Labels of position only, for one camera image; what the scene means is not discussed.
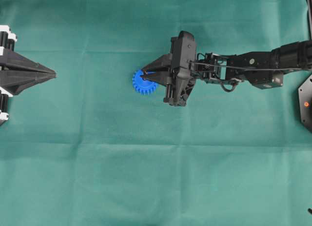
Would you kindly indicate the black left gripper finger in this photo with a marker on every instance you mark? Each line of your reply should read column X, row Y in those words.
column 11, row 59
column 13, row 83

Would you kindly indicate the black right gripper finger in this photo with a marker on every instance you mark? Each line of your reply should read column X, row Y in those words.
column 163, row 61
column 158, row 77

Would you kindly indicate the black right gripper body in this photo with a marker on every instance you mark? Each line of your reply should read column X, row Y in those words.
column 183, row 54

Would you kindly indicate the small blue plastic gear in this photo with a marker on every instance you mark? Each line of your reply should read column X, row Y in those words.
column 142, row 86

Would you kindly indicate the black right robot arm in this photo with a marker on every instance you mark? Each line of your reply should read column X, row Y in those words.
column 261, row 69

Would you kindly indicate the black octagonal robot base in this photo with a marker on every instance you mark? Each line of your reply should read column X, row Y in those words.
column 305, row 103

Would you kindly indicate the green table cloth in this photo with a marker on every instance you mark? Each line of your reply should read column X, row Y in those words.
column 85, row 149

